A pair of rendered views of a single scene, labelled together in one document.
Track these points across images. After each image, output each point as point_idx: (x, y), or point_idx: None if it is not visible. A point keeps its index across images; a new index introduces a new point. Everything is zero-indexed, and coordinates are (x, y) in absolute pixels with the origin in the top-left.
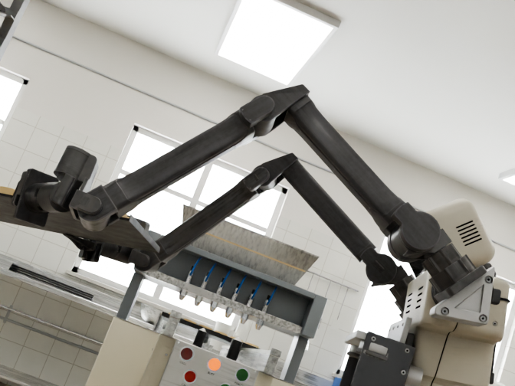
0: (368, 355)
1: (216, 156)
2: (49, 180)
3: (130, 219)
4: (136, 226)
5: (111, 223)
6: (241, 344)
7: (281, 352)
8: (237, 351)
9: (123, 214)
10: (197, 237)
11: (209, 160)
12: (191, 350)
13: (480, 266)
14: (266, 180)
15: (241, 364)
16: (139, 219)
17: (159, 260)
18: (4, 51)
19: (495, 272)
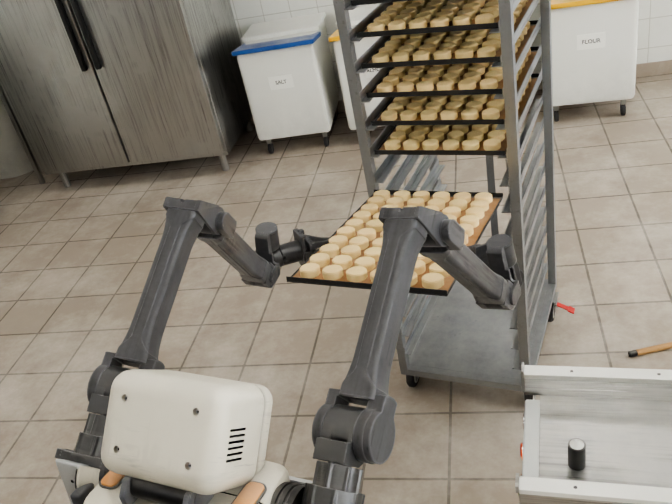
0: None
1: (219, 252)
2: (298, 238)
3: (289, 280)
4: (312, 283)
5: (265, 285)
6: (572, 451)
7: (515, 487)
8: (569, 457)
9: (257, 281)
10: (468, 287)
11: (221, 254)
12: (523, 421)
13: (63, 449)
14: None
15: (523, 471)
16: (487, 245)
17: (477, 301)
18: (511, 30)
19: (119, 493)
